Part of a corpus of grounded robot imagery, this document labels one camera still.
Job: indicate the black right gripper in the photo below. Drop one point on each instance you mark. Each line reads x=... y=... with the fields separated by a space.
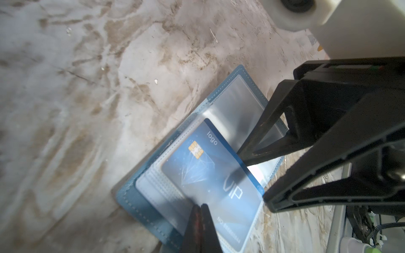
x=359 y=108

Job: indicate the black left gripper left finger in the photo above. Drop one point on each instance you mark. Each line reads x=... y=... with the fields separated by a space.
x=191 y=240

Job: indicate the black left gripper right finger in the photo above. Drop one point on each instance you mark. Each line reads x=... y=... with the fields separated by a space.
x=209 y=239

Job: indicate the blue VIP card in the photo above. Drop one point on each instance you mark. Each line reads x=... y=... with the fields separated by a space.
x=206 y=170

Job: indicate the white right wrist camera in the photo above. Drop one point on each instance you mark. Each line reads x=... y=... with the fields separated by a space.
x=346 y=29

